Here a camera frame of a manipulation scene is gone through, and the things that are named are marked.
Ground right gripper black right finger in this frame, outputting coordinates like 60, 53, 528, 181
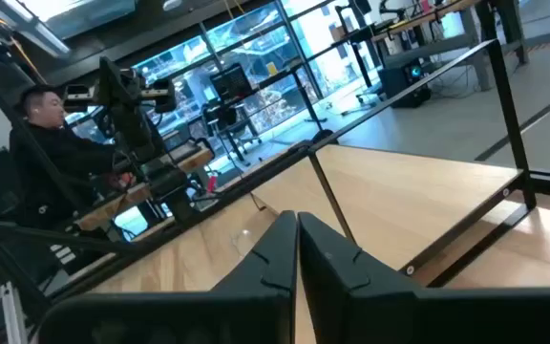
298, 212, 550, 344

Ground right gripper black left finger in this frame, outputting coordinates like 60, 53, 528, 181
35, 210, 299, 344

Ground wooden background desk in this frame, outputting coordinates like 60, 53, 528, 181
76, 145, 215, 231

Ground black standing desk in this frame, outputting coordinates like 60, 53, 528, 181
255, 60, 336, 140

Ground black computer tower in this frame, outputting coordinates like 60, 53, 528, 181
378, 57, 433, 109

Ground black office chair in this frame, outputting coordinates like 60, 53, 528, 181
201, 63, 263, 161

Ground person in black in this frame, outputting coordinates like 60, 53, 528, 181
8, 84, 136, 230

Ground long wooden workbench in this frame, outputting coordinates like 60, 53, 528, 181
372, 0, 530, 93

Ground wooden shelf black metal frame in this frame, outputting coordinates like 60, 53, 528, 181
250, 38, 538, 289

